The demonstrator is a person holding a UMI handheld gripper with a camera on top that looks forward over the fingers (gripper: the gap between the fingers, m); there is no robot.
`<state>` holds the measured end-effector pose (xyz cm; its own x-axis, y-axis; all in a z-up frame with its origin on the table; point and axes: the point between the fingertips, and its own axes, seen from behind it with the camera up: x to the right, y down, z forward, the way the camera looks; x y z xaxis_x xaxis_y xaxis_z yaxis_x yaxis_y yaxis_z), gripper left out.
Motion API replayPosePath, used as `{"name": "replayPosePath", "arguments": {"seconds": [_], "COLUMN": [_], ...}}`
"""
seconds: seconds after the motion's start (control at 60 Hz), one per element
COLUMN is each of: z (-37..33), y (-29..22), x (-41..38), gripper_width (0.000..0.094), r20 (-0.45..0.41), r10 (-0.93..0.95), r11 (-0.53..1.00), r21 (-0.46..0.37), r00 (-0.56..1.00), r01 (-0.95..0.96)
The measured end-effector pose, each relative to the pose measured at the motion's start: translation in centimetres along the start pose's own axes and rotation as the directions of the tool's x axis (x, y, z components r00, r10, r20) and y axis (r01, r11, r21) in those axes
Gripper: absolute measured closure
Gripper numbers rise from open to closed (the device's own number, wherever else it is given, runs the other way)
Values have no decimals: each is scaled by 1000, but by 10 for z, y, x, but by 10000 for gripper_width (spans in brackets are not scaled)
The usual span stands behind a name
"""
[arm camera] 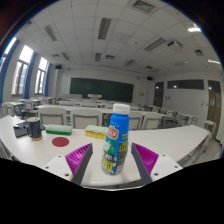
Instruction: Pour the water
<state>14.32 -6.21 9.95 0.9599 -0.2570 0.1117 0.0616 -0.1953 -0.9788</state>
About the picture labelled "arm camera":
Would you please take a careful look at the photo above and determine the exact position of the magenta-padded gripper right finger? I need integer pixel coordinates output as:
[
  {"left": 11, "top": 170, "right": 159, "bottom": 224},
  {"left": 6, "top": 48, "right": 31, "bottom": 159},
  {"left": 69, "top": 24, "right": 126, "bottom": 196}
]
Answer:
[{"left": 130, "top": 142, "right": 184, "bottom": 186}]

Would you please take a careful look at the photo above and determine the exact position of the green chalkboard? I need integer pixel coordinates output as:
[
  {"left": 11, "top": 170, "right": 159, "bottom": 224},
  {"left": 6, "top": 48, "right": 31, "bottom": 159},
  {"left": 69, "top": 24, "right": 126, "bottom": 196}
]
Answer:
[{"left": 69, "top": 77, "right": 135, "bottom": 103}]

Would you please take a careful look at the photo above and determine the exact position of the black notebook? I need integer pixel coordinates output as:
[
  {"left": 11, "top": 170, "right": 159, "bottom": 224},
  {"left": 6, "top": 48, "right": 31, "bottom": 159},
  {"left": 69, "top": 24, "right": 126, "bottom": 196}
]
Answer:
[{"left": 12, "top": 121, "right": 47, "bottom": 138}]

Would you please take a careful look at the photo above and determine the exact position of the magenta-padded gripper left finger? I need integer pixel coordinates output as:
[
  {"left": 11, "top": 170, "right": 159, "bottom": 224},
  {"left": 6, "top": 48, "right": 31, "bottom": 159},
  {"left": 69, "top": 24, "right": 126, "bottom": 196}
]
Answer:
[{"left": 42, "top": 143, "right": 94, "bottom": 186}]

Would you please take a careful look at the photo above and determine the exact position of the ceiling lights group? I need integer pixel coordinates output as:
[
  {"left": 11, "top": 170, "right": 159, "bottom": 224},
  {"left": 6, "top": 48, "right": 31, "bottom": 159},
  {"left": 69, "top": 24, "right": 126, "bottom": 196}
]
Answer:
[{"left": 43, "top": 0, "right": 222, "bottom": 68}]

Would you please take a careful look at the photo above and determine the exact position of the dark door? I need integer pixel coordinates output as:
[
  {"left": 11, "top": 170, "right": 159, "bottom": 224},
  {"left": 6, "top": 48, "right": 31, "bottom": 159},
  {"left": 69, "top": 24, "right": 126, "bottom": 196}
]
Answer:
[{"left": 153, "top": 81, "right": 165, "bottom": 108}]

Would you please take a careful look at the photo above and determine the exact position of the white classroom desks group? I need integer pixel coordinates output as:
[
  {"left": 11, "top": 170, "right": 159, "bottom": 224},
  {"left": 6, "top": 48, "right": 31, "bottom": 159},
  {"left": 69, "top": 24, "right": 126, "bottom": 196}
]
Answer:
[{"left": 1, "top": 93, "right": 201, "bottom": 128}]

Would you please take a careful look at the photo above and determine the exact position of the flat round red coaster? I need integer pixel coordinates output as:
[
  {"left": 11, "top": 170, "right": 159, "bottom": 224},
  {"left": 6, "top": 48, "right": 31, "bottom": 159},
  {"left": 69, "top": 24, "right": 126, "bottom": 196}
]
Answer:
[{"left": 51, "top": 136, "right": 70, "bottom": 148}]

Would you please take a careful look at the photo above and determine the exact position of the blue curtain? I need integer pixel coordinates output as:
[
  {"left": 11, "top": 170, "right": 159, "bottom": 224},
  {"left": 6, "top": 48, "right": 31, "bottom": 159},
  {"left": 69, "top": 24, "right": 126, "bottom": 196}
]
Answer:
[
  {"left": 44, "top": 61, "right": 51, "bottom": 98},
  {"left": 24, "top": 51, "right": 38, "bottom": 99},
  {"left": 0, "top": 39, "right": 20, "bottom": 104}
]

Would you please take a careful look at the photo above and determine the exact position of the dark mug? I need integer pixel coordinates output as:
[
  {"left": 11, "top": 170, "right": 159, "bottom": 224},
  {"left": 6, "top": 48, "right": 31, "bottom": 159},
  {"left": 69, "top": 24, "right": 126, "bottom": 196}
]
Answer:
[{"left": 25, "top": 116, "right": 44, "bottom": 142}]

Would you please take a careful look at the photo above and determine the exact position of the teacher lectern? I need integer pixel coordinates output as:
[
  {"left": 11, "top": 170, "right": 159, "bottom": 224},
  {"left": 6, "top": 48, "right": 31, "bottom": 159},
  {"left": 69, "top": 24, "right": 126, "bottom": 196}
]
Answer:
[{"left": 87, "top": 93, "right": 103, "bottom": 100}]

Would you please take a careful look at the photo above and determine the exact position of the white classroom chairs group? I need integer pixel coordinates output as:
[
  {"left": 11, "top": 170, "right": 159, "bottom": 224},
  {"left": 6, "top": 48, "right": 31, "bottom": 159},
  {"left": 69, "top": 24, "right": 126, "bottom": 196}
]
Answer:
[{"left": 1, "top": 96, "right": 218, "bottom": 132}]

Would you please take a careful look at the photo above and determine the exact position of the blue white-capped drink bottle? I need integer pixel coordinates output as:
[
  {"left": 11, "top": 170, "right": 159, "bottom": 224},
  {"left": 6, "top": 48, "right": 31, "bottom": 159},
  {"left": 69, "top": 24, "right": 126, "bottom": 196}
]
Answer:
[{"left": 100, "top": 102, "right": 131, "bottom": 177}]

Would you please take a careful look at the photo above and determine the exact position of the ceiling projector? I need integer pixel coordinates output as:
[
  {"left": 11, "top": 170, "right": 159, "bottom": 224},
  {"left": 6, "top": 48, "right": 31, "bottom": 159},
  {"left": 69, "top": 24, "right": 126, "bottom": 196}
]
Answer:
[{"left": 167, "top": 40, "right": 184, "bottom": 51}]

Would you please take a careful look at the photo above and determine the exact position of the yellow and green sponge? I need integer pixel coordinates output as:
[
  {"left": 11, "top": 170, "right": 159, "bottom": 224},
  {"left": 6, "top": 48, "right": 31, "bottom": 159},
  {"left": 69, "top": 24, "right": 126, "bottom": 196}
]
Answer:
[{"left": 84, "top": 124, "right": 110, "bottom": 140}]

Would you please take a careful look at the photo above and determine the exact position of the classroom window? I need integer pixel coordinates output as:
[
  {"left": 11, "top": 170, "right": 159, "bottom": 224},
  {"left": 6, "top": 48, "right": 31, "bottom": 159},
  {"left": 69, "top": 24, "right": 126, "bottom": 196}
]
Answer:
[
  {"left": 0, "top": 36, "right": 18, "bottom": 73},
  {"left": 34, "top": 57, "right": 49, "bottom": 95},
  {"left": 11, "top": 44, "right": 34, "bottom": 96}
]

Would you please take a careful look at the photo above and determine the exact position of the dark interior wall window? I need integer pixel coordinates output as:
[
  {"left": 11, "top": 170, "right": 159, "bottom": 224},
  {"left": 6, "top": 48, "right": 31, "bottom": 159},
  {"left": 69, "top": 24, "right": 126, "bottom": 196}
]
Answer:
[{"left": 167, "top": 79, "right": 205, "bottom": 90}]

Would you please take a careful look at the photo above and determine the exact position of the brown wooden door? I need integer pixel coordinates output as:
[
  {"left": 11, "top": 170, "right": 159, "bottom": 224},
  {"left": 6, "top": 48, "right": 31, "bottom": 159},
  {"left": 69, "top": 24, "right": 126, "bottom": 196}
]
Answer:
[{"left": 207, "top": 79, "right": 222, "bottom": 129}]

